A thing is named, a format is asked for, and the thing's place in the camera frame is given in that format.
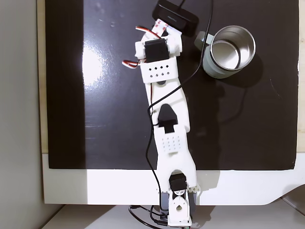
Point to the black table mat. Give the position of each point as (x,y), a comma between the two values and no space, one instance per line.
(95,131)

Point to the pale green steel cup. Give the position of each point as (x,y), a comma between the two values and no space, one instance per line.
(214,69)

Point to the black oval camera box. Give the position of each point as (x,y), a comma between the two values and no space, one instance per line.
(176,15)

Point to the red white mounting tape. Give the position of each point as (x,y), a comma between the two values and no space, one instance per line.
(160,27)

